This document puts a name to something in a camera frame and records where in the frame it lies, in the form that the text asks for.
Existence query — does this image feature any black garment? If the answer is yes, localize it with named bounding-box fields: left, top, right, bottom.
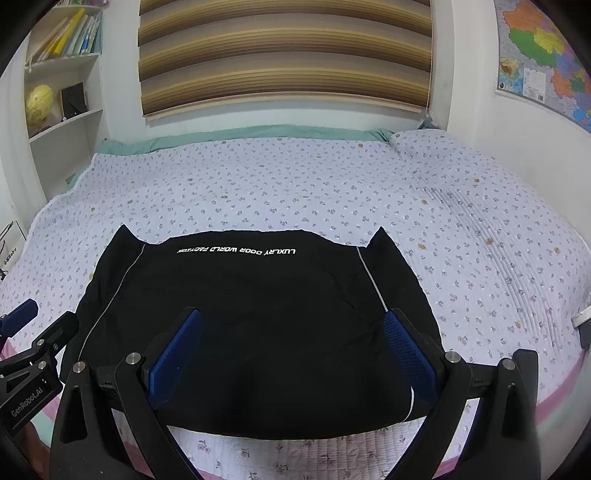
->
left=74, top=224, right=443, bottom=435

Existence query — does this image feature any row of books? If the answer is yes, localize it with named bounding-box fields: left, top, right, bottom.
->
left=28, top=0, right=103, bottom=63

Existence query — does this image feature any white bookshelf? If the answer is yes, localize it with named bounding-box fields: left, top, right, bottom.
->
left=23, top=0, right=105, bottom=144

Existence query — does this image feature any yellow globe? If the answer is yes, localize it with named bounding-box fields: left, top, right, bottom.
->
left=25, top=84, right=55, bottom=132

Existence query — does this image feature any white plug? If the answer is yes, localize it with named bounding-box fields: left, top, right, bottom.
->
left=573, top=308, right=591, bottom=347

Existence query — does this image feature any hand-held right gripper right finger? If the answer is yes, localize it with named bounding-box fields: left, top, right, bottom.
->
left=382, top=308, right=541, bottom=480

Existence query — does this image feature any green bed sheet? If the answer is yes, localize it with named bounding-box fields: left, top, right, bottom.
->
left=65, top=128, right=395, bottom=185

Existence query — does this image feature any striped window blind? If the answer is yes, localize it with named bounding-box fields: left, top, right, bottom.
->
left=137, top=0, right=435, bottom=120

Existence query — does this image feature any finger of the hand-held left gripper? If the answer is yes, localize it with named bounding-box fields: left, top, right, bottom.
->
left=0, top=299, right=38, bottom=342
left=30, top=311, right=80, bottom=365

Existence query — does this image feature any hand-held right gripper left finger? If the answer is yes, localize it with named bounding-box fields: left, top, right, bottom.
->
left=50, top=306, right=206, bottom=480

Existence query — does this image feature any white printed box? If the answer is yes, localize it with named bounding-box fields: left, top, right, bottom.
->
left=0, top=220, right=26, bottom=282

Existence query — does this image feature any bed with floral sheet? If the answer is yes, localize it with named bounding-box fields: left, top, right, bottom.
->
left=0, top=129, right=589, bottom=480

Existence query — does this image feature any black box on shelf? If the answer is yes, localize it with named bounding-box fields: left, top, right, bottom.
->
left=60, top=82, right=88, bottom=118

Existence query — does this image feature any wall map poster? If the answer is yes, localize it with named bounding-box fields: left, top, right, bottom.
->
left=493, top=0, right=591, bottom=132

